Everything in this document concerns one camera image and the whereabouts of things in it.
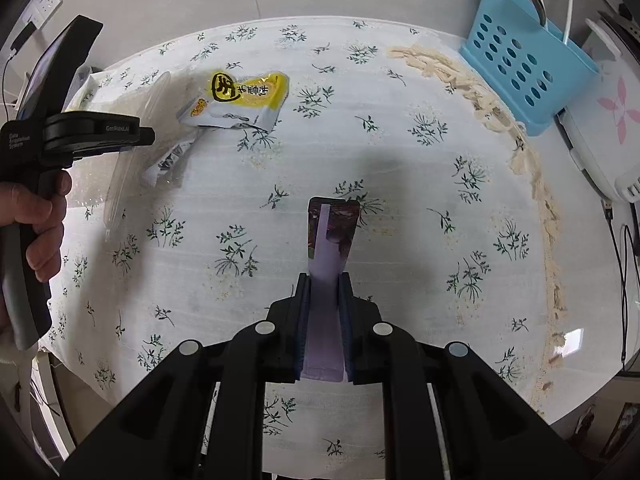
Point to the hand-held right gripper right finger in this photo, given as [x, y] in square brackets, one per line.
[346, 340]

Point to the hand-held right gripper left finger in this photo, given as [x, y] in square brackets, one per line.
[302, 340]

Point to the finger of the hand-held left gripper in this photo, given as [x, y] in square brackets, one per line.
[100, 135]

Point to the clear plastic wrapper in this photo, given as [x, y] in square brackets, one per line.
[130, 180]

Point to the purple snack packet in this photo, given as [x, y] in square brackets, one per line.
[325, 260]

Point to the person's left hand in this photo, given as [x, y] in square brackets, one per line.
[20, 207]

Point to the silver foil wrapper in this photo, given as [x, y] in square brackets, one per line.
[167, 165]

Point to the yellow snack packet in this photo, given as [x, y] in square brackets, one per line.
[250, 92]

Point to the white floral tasselled tablecloth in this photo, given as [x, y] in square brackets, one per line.
[400, 185]

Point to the dark framed picture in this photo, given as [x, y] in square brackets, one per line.
[620, 430]

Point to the blue perforated plastic basket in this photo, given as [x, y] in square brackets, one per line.
[525, 60]

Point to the white appliance with pink flower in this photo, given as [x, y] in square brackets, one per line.
[610, 125]

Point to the white plastic utensil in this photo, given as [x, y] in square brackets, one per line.
[569, 5]

